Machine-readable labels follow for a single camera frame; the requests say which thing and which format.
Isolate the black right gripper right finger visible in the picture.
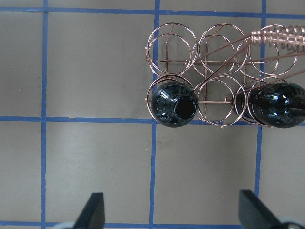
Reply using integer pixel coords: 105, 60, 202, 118
239, 190, 281, 229

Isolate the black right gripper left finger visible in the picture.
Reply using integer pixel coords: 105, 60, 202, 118
74, 192, 105, 229

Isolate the dark wine bottle in basket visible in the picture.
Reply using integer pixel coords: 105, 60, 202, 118
151, 81, 198, 128

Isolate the copper wire wine basket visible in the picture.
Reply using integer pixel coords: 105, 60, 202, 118
145, 22, 305, 127

